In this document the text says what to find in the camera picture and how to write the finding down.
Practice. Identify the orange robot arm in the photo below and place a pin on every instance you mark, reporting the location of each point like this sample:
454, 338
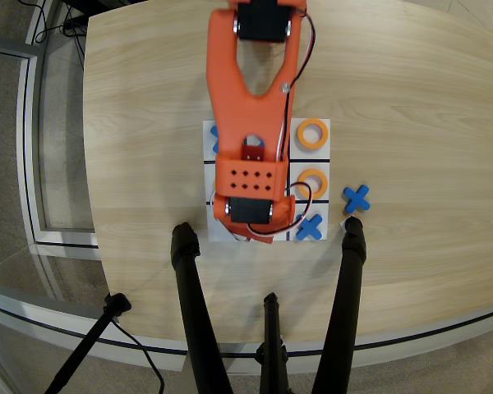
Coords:
230, 102

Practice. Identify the small white paper tag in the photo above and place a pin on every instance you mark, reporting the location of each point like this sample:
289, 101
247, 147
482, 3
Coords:
342, 225

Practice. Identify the thin black tripod leg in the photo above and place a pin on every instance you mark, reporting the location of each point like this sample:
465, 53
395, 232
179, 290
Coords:
272, 328

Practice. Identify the thick black tripod leg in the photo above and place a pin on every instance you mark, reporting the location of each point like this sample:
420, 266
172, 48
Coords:
193, 295
345, 295

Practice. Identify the white tic-tac-toe grid sheet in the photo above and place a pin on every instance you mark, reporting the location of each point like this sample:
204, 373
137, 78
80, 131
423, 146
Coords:
320, 160

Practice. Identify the slim black stand leg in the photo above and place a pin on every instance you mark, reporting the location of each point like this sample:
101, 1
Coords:
86, 346

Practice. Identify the grey metal glass frame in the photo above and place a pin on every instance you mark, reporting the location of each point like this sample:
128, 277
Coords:
29, 164

